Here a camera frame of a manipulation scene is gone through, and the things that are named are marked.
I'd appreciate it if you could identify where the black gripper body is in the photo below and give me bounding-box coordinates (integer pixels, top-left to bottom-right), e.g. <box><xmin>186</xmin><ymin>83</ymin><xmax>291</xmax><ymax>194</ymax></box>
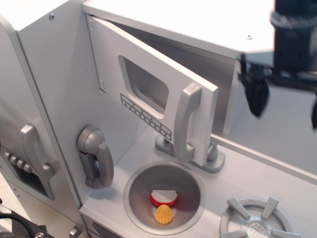
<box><xmin>237</xmin><ymin>53</ymin><xmax>317</xmax><ymax>92</ymax></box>

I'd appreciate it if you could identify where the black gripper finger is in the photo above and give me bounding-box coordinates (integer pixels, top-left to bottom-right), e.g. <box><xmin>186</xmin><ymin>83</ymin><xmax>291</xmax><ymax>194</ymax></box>
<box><xmin>238</xmin><ymin>74</ymin><xmax>269</xmax><ymax>117</ymax></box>
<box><xmin>312</xmin><ymin>101</ymin><xmax>317</xmax><ymax>129</ymax></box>

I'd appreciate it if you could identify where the grey toy microwave door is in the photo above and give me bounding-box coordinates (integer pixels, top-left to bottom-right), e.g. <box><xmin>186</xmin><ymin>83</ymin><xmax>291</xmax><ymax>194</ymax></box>
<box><xmin>87</xmin><ymin>15</ymin><xmax>218</xmax><ymax>166</ymax></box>

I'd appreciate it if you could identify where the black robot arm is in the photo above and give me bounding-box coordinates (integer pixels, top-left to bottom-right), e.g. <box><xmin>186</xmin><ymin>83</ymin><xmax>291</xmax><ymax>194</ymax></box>
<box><xmin>237</xmin><ymin>0</ymin><xmax>317</xmax><ymax>118</ymax></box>

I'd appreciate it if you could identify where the grey toy faucet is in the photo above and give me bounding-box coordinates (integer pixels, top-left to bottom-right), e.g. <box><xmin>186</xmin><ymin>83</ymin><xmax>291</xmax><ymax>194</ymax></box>
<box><xmin>155</xmin><ymin>135</ymin><xmax>226</xmax><ymax>174</ymax></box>

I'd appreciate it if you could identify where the grey toy stove burner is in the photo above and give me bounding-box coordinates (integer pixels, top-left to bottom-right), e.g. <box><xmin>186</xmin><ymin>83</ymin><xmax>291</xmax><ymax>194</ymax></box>
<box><xmin>219</xmin><ymin>196</ymin><xmax>301</xmax><ymax>238</ymax></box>

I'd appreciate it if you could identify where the round metal toy sink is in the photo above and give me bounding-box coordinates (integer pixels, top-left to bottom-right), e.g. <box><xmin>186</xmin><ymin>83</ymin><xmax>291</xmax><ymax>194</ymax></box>
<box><xmin>123</xmin><ymin>161</ymin><xmax>206</xmax><ymax>236</ymax></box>

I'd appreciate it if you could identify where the red white toy apple slice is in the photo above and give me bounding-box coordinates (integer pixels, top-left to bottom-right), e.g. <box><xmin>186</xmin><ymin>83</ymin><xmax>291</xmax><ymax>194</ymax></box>
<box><xmin>150</xmin><ymin>190</ymin><xmax>178</xmax><ymax>207</ymax></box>

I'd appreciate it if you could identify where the yellow toy corn piece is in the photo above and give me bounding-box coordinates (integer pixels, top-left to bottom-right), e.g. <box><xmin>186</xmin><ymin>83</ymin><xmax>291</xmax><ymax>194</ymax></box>
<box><xmin>155</xmin><ymin>204</ymin><xmax>174</xmax><ymax>225</ymax></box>

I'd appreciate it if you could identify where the grey toy telephone handset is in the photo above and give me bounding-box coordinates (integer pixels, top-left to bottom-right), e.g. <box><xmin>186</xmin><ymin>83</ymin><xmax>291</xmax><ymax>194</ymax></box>
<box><xmin>77</xmin><ymin>125</ymin><xmax>114</xmax><ymax>190</ymax></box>

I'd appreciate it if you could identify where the grey toy ice dispenser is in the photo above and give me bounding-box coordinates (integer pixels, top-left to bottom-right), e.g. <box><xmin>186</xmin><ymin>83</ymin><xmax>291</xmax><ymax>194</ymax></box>
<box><xmin>0</xmin><ymin>147</ymin><xmax>54</xmax><ymax>200</ymax></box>

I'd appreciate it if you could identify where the grey toy fridge handle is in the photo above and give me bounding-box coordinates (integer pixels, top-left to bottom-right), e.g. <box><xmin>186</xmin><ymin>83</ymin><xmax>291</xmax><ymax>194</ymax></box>
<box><xmin>20</xmin><ymin>123</ymin><xmax>59</xmax><ymax>181</ymax></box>

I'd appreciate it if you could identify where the grey toy oven handle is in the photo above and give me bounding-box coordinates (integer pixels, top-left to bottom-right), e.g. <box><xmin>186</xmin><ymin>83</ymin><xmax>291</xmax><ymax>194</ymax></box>
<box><xmin>69</xmin><ymin>227</ymin><xmax>81</xmax><ymax>238</ymax></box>

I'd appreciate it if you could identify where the black braided cable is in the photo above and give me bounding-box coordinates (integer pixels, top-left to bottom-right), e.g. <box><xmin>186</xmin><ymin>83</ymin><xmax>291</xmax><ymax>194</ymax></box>
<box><xmin>0</xmin><ymin>213</ymin><xmax>48</xmax><ymax>238</ymax></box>

